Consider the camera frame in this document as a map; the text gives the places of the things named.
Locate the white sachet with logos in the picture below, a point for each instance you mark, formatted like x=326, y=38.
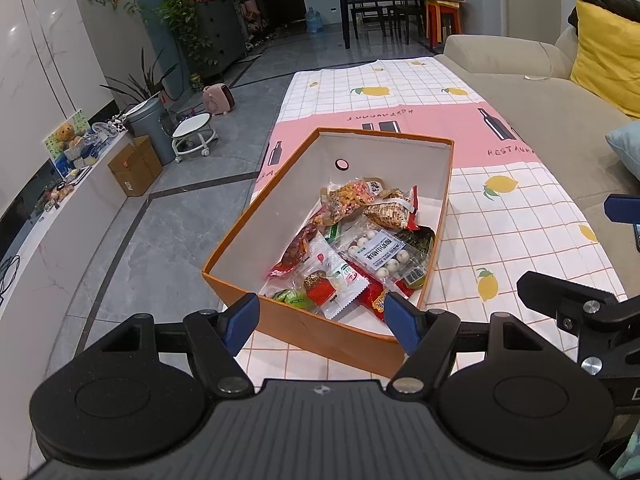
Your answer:
x=345, y=275

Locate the checked lemon print tablecloth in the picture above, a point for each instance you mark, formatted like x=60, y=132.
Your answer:
x=500, y=220

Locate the smartphone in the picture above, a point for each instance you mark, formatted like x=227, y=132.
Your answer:
x=637, y=235

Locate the orange stool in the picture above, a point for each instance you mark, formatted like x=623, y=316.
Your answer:
x=442, y=15

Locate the small figurines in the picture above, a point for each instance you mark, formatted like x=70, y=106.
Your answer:
x=57, y=194

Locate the spiky potted plant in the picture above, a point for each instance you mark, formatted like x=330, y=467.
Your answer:
x=142, y=82

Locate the clear tray of white balls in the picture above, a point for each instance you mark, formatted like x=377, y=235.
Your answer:
x=390, y=255

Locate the red label dates packet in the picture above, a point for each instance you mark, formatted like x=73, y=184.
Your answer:
x=295, y=255

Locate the dark grey drawer cabinet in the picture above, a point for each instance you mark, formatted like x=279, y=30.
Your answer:
x=220, y=35

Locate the orange cardboard storage box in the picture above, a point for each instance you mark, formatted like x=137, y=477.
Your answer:
x=300, y=330

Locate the pink space heater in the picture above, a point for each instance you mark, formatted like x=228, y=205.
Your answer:
x=220, y=100

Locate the beige spicy strip pouch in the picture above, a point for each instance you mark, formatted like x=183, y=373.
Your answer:
x=350, y=195

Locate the white TV cabinet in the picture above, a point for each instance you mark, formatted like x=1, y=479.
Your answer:
x=50, y=270

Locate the yellow cushion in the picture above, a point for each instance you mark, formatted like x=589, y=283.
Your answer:
x=607, y=60

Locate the grey trash can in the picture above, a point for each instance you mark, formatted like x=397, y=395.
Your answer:
x=150, y=127

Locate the blue and white trinkets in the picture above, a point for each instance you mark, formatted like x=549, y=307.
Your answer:
x=97, y=135

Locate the teddy bear picture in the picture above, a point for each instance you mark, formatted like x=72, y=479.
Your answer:
x=67, y=142

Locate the brown cardboard box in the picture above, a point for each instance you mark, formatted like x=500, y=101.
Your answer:
x=135, y=165

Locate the white rolling stool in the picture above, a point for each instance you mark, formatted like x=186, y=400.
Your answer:
x=195, y=127

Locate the toy shelf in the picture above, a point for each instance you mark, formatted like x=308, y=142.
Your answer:
x=252, y=15

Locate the beige sofa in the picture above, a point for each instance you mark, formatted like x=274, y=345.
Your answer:
x=550, y=125

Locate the red snack packet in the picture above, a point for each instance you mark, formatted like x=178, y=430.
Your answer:
x=375, y=300

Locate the black cloth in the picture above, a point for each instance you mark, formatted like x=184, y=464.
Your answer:
x=600, y=2

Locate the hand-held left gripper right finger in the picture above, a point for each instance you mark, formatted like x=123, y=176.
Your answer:
x=402, y=320

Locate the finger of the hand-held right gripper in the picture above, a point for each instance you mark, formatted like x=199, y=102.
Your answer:
x=622, y=208
x=565, y=295

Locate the small can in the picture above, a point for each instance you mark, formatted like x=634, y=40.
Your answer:
x=196, y=82

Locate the green candy clear packet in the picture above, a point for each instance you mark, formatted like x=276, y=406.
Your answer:
x=295, y=300

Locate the dark cabinet with plants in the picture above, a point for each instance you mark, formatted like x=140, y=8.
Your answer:
x=185, y=15

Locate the blue water jug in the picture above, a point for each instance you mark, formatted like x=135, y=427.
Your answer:
x=313, y=20

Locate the teal striped pants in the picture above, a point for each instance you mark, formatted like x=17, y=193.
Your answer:
x=627, y=455

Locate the clear bag of stick snacks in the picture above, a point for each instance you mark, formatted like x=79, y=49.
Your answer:
x=392, y=210

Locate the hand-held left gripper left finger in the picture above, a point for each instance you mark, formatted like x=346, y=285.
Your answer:
x=242, y=320

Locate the light blue cushion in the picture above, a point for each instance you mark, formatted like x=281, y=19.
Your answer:
x=627, y=147

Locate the single red date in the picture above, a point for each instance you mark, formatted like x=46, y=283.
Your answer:
x=320, y=287

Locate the black dining chair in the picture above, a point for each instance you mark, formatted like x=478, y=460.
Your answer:
x=370, y=12
x=407, y=0

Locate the dark green snack packet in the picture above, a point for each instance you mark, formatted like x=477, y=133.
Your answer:
x=425, y=234

